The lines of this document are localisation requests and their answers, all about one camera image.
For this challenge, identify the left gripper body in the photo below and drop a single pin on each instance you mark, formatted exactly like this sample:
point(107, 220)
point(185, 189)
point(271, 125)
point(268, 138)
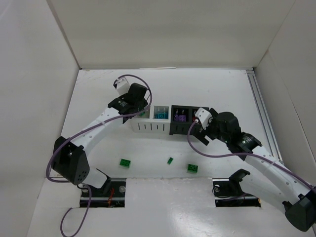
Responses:
point(142, 108)

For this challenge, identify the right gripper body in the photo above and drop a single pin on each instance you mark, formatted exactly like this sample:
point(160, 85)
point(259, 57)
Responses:
point(206, 133)

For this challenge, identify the teal printed oval lego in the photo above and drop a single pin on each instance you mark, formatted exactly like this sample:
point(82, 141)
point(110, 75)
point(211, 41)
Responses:
point(161, 116)

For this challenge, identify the purple lego brick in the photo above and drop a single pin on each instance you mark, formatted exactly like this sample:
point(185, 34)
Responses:
point(182, 118)

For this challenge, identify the small green lego plate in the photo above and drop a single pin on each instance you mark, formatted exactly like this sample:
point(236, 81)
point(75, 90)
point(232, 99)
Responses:
point(169, 160)

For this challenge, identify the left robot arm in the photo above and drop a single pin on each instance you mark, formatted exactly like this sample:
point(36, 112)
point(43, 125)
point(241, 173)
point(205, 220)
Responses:
point(70, 156)

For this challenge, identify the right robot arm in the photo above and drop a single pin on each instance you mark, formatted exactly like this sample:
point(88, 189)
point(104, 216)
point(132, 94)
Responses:
point(286, 191)

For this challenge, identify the white double bin container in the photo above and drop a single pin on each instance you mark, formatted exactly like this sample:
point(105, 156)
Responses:
point(148, 123)

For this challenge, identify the black double bin container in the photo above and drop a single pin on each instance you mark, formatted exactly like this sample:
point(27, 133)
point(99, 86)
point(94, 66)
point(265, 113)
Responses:
point(181, 128)

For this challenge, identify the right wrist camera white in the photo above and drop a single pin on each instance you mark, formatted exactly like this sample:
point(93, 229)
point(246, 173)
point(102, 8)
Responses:
point(204, 117)

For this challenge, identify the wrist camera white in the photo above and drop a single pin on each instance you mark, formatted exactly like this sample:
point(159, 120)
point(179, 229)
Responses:
point(121, 85)
point(204, 117)

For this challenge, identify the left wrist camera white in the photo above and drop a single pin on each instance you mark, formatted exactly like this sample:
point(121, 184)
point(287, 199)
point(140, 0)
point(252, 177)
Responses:
point(121, 85)

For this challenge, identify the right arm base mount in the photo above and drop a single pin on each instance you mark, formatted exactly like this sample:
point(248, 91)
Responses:
point(228, 192)

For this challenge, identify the aluminium rail right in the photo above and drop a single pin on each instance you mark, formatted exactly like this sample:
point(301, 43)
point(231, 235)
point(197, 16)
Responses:
point(263, 114)

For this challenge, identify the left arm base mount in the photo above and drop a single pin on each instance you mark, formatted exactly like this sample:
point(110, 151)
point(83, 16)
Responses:
point(108, 192)

